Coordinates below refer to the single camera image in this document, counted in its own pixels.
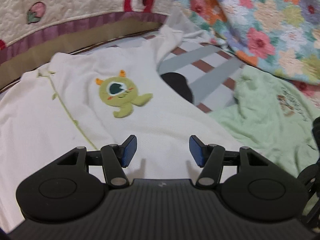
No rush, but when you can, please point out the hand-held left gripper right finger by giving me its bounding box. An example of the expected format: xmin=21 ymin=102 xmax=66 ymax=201
xmin=189 ymin=134 xmax=272 ymax=188

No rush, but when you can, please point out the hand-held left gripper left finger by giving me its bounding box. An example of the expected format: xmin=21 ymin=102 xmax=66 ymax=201
xmin=54 ymin=134 xmax=138 ymax=188

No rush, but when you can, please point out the white ribbed shirt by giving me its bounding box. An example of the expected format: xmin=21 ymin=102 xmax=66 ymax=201
xmin=0 ymin=29 xmax=253 ymax=233

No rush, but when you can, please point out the light green shirt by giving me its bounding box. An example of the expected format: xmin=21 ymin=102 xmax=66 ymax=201
xmin=207 ymin=67 xmax=320 ymax=178

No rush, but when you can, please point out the beige bed base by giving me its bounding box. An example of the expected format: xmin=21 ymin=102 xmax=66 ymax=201
xmin=0 ymin=21 xmax=163 ymax=90

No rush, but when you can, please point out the thin white cloth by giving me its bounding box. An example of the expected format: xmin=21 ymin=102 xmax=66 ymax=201
xmin=162 ymin=7 xmax=208 ymax=43

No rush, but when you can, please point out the floral quilt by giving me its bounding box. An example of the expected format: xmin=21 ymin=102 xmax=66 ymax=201
xmin=172 ymin=0 xmax=320 ymax=98

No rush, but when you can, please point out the bear print quilt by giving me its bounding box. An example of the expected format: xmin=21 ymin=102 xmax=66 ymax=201
xmin=0 ymin=0 xmax=180 ymax=64

